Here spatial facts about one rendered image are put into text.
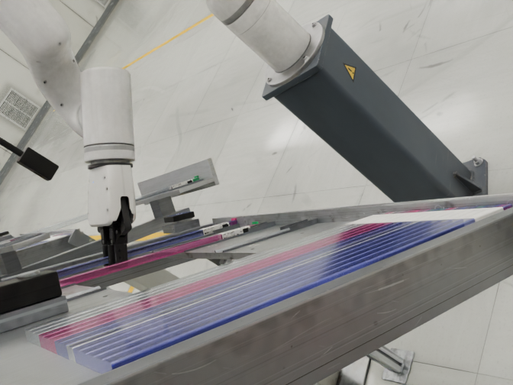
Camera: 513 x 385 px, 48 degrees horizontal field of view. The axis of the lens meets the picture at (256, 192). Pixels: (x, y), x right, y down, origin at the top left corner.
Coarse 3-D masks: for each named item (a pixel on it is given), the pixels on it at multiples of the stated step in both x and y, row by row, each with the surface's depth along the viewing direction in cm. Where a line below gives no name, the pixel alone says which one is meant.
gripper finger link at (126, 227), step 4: (124, 196) 94; (124, 200) 94; (124, 204) 93; (124, 208) 93; (120, 212) 93; (124, 212) 93; (128, 212) 93; (120, 216) 93; (124, 216) 92; (128, 216) 93; (124, 220) 92; (128, 220) 92; (124, 224) 92; (128, 224) 92; (120, 228) 93; (124, 228) 92; (128, 228) 92; (124, 232) 93
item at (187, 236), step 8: (232, 224) 110; (192, 232) 105; (200, 232) 106; (168, 240) 102; (176, 240) 103; (184, 240) 104; (136, 248) 98; (144, 248) 99; (152, 248) 100; (128, 256) 97; (80, 264) 92; (88, 264) 93; (96, 264) 94; (64, 272) 90; (72, 272) 91
